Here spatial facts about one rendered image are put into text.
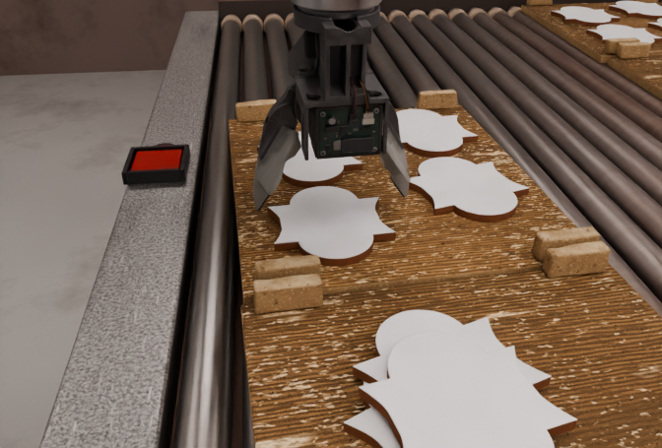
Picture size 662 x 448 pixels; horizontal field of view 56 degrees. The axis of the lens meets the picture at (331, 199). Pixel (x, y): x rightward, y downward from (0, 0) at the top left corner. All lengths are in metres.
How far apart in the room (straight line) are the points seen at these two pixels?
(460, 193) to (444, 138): 0.15
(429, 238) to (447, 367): 0.21
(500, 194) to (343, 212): 0.18
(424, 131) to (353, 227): 0.26
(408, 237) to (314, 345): 0.18
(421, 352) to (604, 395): 0.14
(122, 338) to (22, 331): 1.57
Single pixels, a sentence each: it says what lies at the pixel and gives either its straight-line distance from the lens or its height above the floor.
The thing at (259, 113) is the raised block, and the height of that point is 0.95.
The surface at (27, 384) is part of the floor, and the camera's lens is 1.96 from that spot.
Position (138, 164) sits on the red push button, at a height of 0.93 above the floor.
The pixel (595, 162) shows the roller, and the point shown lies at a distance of 0.90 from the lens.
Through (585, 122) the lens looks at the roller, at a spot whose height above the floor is 0.92.
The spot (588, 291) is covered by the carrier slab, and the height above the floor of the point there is 0.94.
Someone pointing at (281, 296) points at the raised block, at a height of 0.95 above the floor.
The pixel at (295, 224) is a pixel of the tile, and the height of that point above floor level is 0.95.
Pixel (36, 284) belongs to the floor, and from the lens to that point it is 2.32.
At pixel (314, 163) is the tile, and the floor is 0.95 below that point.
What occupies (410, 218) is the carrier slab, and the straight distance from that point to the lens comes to 0.67.
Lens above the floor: 1.29
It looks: 30 degrees down
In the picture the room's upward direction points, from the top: straight up
